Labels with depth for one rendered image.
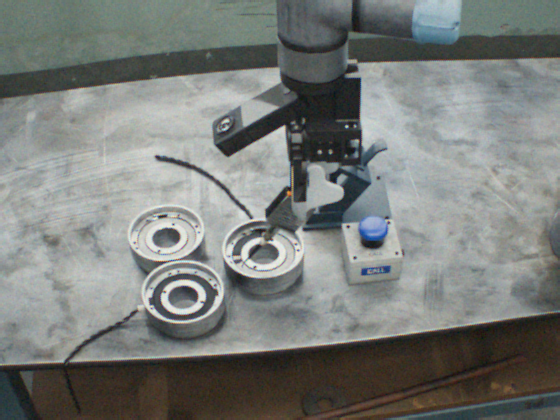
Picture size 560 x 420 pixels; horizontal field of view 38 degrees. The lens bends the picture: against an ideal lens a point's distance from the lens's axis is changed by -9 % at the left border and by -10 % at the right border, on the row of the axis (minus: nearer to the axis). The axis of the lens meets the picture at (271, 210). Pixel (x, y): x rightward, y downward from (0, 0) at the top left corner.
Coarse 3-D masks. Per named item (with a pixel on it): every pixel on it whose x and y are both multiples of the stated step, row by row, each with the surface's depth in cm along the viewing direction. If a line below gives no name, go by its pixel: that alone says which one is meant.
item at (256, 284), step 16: (240, 224) 117; (256, 224) 118; (224, 240) 115; (256, 240) 116; (272, 240) 117; (288, 240) 116; (224, 256) 113; (256, 256) 117; (272, 256) 117; (240, 272) 111; (288, 272) 111; (256, 288) 112; (272, 288) 112
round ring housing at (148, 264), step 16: (160, 208) 120; (176, 208) 120; (144, 224) 119; (160, 224) 119; (176, 224) 119; (192, 224) 119; (160, 240) 120; (176, 240) 120; (144, 256) 113; (176, 256) 113; (192, 256) 114
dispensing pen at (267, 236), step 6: (288, 186) 106; (282, 192) 106; (276, 198) 106; (282, 198) 105; (270, 204) 107; (276, 204) 106; (264, 210) 108; (270, 210) 107; (270, 228) 108; (276, 228) 108; (264, 234) 109; (270, 234) 109; (276, 234) 109; (264, 240) 109; (258, 246) 110; (252, 252) 111
